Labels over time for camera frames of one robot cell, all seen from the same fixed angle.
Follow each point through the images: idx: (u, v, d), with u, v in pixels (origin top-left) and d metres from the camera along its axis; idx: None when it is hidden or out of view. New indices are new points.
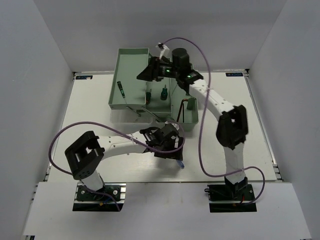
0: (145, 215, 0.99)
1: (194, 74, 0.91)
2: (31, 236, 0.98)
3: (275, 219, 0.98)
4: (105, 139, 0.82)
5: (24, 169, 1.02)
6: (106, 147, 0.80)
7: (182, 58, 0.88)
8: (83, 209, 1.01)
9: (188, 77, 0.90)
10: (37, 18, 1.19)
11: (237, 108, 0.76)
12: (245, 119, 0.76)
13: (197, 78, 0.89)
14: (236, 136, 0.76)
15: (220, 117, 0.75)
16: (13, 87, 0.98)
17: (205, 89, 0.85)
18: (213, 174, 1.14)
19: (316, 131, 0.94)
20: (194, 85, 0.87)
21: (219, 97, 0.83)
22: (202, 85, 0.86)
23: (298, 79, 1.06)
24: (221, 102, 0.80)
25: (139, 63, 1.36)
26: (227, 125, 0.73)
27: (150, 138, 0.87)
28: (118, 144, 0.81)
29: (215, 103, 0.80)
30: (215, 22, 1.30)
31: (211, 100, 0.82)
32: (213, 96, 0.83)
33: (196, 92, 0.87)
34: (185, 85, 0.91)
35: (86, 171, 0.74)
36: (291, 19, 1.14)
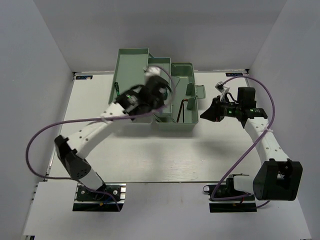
0: (145, 215, 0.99)
1: (258, 109, 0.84)
2: (31, 236, 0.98)
3: (276, 219, 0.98)
4: (75, 136, 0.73)
5: (24, 168, 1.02)
6: (78, 145, 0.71)
7: (248, 93, 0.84)
8: (83, 209, 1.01)
9: (250, 110, 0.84)
10: (37, 18, 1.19)
11: (291, 163, 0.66)
12: (295, 184, 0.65)
13: (259, 114, 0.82)
14: (275, 190, 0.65)
15: (265, 162, 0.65)
16: (13, 88, 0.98)
17: (263, 128, 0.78)
18: (212, 173, 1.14)
19: (316, 131, 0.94)
20: (253, 120, 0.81)
21: (275, 142, 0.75)
22: (261, 123, 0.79)
23: (299, 79, 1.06)
24: (275, 149, 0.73)
25: (139, 64, 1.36)
26: (269, 175, 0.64)
27: (134, 99, 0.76)
28: (91, 136, 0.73)
29: (267, 147, 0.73)
30: (216, 22, 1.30)
31: (263, 141, 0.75)
32: (268, 138, 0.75)
33: (251, 127, 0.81)
34: (244, 118, 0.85)
35: (79, 169, 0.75)
36: (291, 19, 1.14)
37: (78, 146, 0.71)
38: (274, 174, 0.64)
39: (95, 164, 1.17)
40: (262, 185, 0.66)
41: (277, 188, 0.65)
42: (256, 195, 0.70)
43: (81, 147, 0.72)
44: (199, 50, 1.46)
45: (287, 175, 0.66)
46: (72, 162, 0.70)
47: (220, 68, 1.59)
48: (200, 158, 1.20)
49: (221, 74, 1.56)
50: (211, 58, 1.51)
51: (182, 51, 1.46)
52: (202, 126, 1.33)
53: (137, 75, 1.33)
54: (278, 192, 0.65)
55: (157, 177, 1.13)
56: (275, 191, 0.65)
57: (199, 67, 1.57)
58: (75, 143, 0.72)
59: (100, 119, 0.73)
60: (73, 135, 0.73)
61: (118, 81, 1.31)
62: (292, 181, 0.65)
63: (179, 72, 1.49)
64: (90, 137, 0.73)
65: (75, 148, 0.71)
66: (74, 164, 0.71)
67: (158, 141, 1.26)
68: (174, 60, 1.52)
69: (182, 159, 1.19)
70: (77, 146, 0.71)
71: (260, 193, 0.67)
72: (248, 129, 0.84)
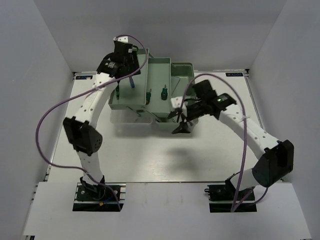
0: (144, 215, 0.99)
1: (225, 97, 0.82)
2: (31, 236, 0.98)
3: (276, 219, 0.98)
4: (80, 111, 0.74)
5: (24, 168, 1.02)
6: (88, 116, 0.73)
7: (205, 84, 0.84)
8: (83, 209, 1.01)
9: (217, 100, 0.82)
10: (37, 18, 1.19)
11: (282, 144, 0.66)
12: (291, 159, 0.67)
13: (228, 101, 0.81)
14: (279, 175, 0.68)
15: (264, 156, 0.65)
16: (13, 88, 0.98)
17: (240, 117, 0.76)
18: (211, 173, 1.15)
19: (316, 131, 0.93)
20: (226, 110, 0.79)
21: (258, 128, 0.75)
22: (236, 112, 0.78)
23: (298, 79, 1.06)
24: (262, 136, 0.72)
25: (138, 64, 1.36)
26: (271, 166, 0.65)
27: (112, 65, 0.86)
28: (93, 105, 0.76)
29: (255, 137, 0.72)
30: (215, 22, 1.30)
31: (249, 131, 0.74)
32: (251, 127, 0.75)
33: (229, 119, 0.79)
34: (215, 110, 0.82)
35: (96, 141, 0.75)
36: (291, 19, 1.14)
37: (88, 117, 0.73)
38: (274, 162, 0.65)
39: None
40: (267, 176, 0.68)
41: (279, 171, 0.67)
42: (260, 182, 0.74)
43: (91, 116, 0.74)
44: (199, 50, 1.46)
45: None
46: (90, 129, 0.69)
47: (220, 69, 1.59)
48: (200, 158, 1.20)
49: (221, 74, 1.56)
50: (211, 58, 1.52)
51: (182, 51, 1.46)
52: (202, 125, 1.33)
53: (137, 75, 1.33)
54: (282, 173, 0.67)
55: (157, 176, 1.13)
56: (279, 174, 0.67)
57: (199, 67, 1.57)
58: (84, 116, 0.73)
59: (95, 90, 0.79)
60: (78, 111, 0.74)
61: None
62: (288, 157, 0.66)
63: (179, 71, 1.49)
64: (95, 103, 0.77)
65: (86, 119, 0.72)
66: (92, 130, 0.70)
67: (158, 141, 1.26)
68: (174, 60, 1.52)
69: (182, 159, 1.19)
70: (87, 116, 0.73)
71: (267, 181, 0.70)
72: (225, 121, 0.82)
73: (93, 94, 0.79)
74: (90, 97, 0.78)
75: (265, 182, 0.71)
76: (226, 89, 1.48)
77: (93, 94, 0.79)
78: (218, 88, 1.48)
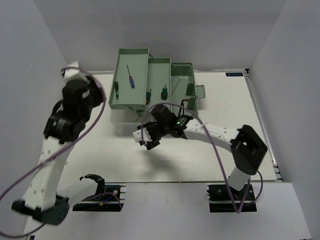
0: (144, 215, 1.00)
1: (182, 118, 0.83)
2: (31, 236, 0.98)
3: (275, 219, 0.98)
4: (30, 191, 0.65)
5: (24, 168, 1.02)
6: (39, 201, 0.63)
7: (163, 111, 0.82)
8: (83, 209, 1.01)
9: (177, 123, 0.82)
10: (36, 18, 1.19)
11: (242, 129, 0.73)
12: (257, 139, 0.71)
13: (186, 120, 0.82)
14: (258, 158, 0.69)
15: (231, 146, 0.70)
16: (13, 87, 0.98)
17: (200, 126, 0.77)
18: (211, 172, 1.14)
19: (316, 131, 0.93)
20: (188, 127, 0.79)
21: (217, 126, 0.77)
22: (195, 124, 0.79)
23: (298, 78, 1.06)
24: (224, 132, 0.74)
25: (139, 64, 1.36)
26: (242, 150, 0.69)
27: (62, 121, 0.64)
28: (44, 185, 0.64)
29: (219, 136, 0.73)
30: (215, 22, 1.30)
31: (212, 134, 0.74)
32: (212, 129, 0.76)
33: (193, 133, 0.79)
34: (179, 133, 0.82)
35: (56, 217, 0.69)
36: (291, 19, 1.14)
37: (38, 202, 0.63)
38: (242, 146, 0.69)
39: (95, 164, 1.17)
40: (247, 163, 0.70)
41: (254, 154, 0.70)
42: (249, 173, 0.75)
43: (42, 199, 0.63)
44: (199, 50, 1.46)
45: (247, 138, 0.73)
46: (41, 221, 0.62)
47: (220, 68, 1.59)
48: (200, 158, 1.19)
49: (221, 74, 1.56)
50: (211, 58, 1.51)
51: (181, 51, 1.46)
52: None
53: (137, 75, 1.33)
54: (258, 154, 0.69)
55: (157, 176, 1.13)
56: (257, 156, 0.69)
57: (199, 66, 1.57)
58: (33, 200, 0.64)
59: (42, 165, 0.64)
60: (28, 191, 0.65)
61: (117, 80, 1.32)
62: (251, 136, 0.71)
63: (180, 71, 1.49)
64: (45, 185, 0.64)
65: (37, 205, 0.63)
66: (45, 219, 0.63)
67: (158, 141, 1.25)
68: (174, 60, 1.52)
69: (181, 159, 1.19)
70: (37, 202, 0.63)
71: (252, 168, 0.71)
72: (193, 137, 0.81)
73: (43, 168, 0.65)
74: (41, 168, 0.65)
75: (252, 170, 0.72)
76: (226, 89, 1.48)
77: (44, 167, 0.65)
78: (218, 88, 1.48)
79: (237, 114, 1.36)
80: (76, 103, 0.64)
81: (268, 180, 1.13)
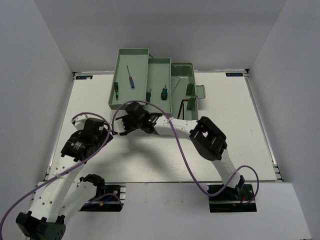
0: (144, 215, 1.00)
1: (153, 115, 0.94)
2: None
3: (276, 219, 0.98)
4: (38, 203, 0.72)
5: (24, 168, 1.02)
6: (44, 212, 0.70)
7: (136, 109, 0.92)
8: (83, 209, 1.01)
9: (149, 121, 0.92)
10: (36, 18, 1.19)
11: (201, 121, 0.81)
12: (214, 128, 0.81)
13: (157, 117, 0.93)
14: (218, 146, 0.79)
15: (191, 136, 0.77)
16: (13, 87, 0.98)
17: (167, 121, 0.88)
18: (211, 172, 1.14)
19: (316, 131, 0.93)
20: (157, 123, 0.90)
21: (181, 120, 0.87)
22: (163, 120, 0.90)
23: (298, 78, 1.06)
24: (185, 124, 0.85)
25: (139, 64, 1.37)
26: (201, 140, 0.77)
27: (80, 144, 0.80)
28: (53, 197, 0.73)
29: (181, 128, 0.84)
30: (215, 22, 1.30)
31: (177, 127, 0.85)
32: (176, 122, 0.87)
33: (162, 128, 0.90)
34: (151, 129, 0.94)
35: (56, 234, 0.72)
36: (291, 19, 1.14)
37: (46, 213, 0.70)
38: (200, 135, 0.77)
39: (94, 164, 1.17)
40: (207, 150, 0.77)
41: (214, 143, 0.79)
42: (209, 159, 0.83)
43: (49, 211, 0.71)
44: (199, 50, 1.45)
45: (207, 129, 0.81)
46: (45, 231, 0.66)
47: (220, 68, 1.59)
48: (200, 158, 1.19)
49: (221, 74, 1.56)
50: (211, 58, 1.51)
51: (182, 51, 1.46)
52: None
53: (137, 75, 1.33)
54: (217, 142, 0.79)
55: (157, 177, 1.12)
56: (216, 144, 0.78)
57: (199, 66, 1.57)
58: (40, 211, 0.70)
59: (55, 178, 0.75)
60: (35, 204, 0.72)
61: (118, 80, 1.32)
62: (209, 126, 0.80)
63: (179, 71, 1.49)
64: (54, 198, 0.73)
65: (43, 216, 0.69)
66: (47, 231, 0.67)
67: (158, 141, 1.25)
68: (174, 60, 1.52)
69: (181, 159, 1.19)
70: (44, 212, 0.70)
71: (210, 155, 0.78)
72: (164, 131, 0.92)
73: (54, 182, 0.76)
74: (51, 185, 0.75)
75: (211, 157, 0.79)
76: (226, 89, 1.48)
77: (55, 182, 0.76)
78: (218, 88, 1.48)
79: (237, 114, 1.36)
80: (92, 132, 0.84)
81: (268, 180, 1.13)
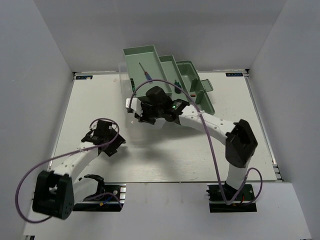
0: (144, 215, 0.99)
1: (178, 102, 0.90)
2: (31, 236, 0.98)
3: (276, 219, 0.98)
4: (61, 166, 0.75)
5: (24, 168, 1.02)
6: (67, 171, 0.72)
7: (158, 93, 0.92)
8: (83, 209, 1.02)
9: (172, 108, 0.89)
10: (36, 17, 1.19)
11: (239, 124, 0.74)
12: (251, 134, 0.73)
13: (182, 105, 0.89)
14: (248, 154, 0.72)
15: (227, 140, 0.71)
16: (12, 87, 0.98)
17: (196, 114, 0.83)
18: (211, 172, 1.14)
19: (316, 131, 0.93)
20: (183, 113, 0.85)
21: (215, 118, 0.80)
22: (192, 111, 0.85)
23: (298, 78, 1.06)
24: (220, 123, 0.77)
25: (149, 59, 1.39)
26: (236, 144, 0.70)
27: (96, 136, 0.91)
28: (76, 162, 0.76)
29: (215, 127, 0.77)
30: (215, 22, 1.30)
31: (208, 124, 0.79)
32: (209, 119, 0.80)
33: (188, 120, 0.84)
34: (174, 117, 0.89)
35: (68, 203, 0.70)
36: (292, 18, 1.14)
37: (68, 170, 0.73)
38: (236, 139, 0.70)
39: (95, 165, 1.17)
40: (237, 156, 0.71)
41: (246, 150, 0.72)
42: (234, 164, 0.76)
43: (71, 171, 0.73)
44: (199, 50, 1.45)
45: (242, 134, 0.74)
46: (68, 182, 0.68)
47: (220, 69, 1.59)
48: (200, 158, 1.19)
49: (221, 74, 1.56)
50: (211, 58, 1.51)
51: (182, 51, 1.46)
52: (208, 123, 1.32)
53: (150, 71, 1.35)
54: (249, 150, 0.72)
55: (157, 177, 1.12)
56: (247, 152, 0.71)
57: (199, 67, 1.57)
58: (63, 170, 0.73)
59: (79, 151, 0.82)
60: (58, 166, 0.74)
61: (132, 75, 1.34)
62: (248, 134, 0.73)
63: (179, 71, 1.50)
64: (77, 162, 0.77)
65: (66, 172, 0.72)
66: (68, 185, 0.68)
67: (158, 141, 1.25)
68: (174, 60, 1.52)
69: (182, 159, 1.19)
70: (67, 170, 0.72)
71: (239, 162, 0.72)
72: (188, 123, 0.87)
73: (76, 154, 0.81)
74: (74, 155, 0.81)
75: (239, 163, 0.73)
76: (226, 89, 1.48)
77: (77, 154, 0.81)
78: (218, 89, 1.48)
79: (238, 114, 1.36)
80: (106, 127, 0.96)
81: (268, 180, 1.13)
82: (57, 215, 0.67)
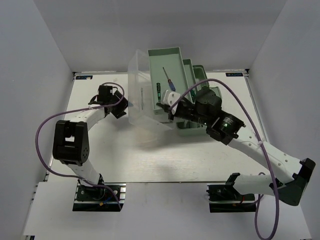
0: (143, 215, 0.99)
1: (230, 120, 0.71)
2: (31, 236, 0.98)
3: (276, 218, 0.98)
4: (75, 118, 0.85)
5: (24, 168, 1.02)
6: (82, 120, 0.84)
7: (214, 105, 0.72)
8: (83, 209, 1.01)
9: (223, 125, 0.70)
10: (36, 18, 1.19)
11: (306, 164, 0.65)
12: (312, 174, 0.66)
13: (235, 124, 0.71)
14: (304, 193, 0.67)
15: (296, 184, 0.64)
16: (12, 87, 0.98)
17: (257, 142, 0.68)
18: (211, 171, 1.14)
19: (316, 130, 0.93)
20: (239, 137, 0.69)
21: (277, 150, 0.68)
22: (249, 136, 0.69)
23: (298, 78, 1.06)
24: (285, 159, 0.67)
25: (173, 64, 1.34)
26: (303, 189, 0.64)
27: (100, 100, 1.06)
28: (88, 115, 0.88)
29: (278, 163, 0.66)
30: (215, 22, 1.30)
31: (271, 158, 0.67)
32: (270, 151, 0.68)
33: (243, 146, 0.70)
34: (222, 135, 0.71)
35: (85, 149, 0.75)
36: (292, 19, 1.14)
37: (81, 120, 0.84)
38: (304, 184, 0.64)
39: (98, 165, 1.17)
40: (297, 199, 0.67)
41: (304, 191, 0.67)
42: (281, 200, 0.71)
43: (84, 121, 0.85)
44: (199, 50, 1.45)
45: None
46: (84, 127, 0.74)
47: (220, 69, 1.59)
48: (200, 158, 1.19)
49: (221, 74, 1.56)
50: (211, 58, 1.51)
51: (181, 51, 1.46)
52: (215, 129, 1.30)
53: (174, 77, 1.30)
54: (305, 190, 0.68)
55: (158, 177, 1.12)
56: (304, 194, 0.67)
57: None
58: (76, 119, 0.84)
59: (88, 109, 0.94)
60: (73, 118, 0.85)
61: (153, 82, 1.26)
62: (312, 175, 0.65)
63: None
64: (89, 115, 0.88)
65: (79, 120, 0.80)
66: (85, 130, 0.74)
67: (158, 142, 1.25)
68: None
69: (182, 159, 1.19)
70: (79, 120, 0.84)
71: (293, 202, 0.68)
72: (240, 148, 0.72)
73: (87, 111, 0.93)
74: (85, 111, 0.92)
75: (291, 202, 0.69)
76: (226, 89, 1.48)
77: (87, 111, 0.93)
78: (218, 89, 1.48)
79: (238, 114, 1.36)
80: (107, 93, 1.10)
81: None
82: (77, 157, 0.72)
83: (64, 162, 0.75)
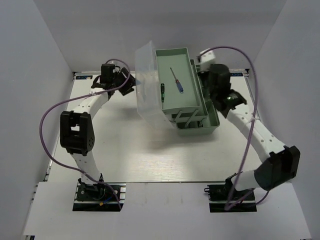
0: (143, 215, 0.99)
1: (235, 95, 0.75)
2: (31, 236, 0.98)
3: (276, 218, 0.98)
4: (79, 108, 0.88)
5: (24, 167, 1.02)
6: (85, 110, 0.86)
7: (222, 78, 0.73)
8: (83, 209, 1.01)
9: (227, 98, 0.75)
10: (37, 18, 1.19)
11: (289, 149, 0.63)
12: (296, 165, 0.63)
13: (239, 100, 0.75)
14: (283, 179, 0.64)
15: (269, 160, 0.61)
16: (12, 87, 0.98)
17: (249, 117, 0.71)
18: (210, 172, 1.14)
19: (316, 130, 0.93)
20: (235, 110, 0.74)
21: (265, 130, 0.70)
22: (244, 112, 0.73)
23: (298, 78, 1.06)
24: (269, 138, 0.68)
25: (180, 64, 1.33)
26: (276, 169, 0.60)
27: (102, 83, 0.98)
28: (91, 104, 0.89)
29: (261, 139, 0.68)
30: (215, 22, 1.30)
31: (255, 133, 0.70)
32: (257, 128, 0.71)
33: (235, 119, 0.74)
34: (223, 107, 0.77)
35: (90, 138, 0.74)
36: (292, 19, 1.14)
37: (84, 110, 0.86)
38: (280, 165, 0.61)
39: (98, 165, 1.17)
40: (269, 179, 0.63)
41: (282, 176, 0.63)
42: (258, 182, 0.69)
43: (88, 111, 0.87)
44: (199, 50, 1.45)
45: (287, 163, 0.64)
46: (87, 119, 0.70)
47: None
48: (200, 158, 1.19)
49: None
50: None
51: None
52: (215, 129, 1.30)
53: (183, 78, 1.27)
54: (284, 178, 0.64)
55: (158, 176, 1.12)
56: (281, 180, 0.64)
57: None
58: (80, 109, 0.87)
59: (91, 95, 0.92)
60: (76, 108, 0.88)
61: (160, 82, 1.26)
62: (292, 164, 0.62)
63: None
64: (92, 103, 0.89)
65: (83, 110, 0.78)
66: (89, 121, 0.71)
67: (158, 142, 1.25)
68: None
69: (182, 159, 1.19)
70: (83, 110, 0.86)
71: (267, 184, 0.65)
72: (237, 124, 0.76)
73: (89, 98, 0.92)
74: (88, 98, 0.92)
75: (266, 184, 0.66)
76: None
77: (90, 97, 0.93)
78: None
79: None
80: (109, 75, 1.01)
81: None
82: (82, 147, 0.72)
83: (70, 150, 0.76)
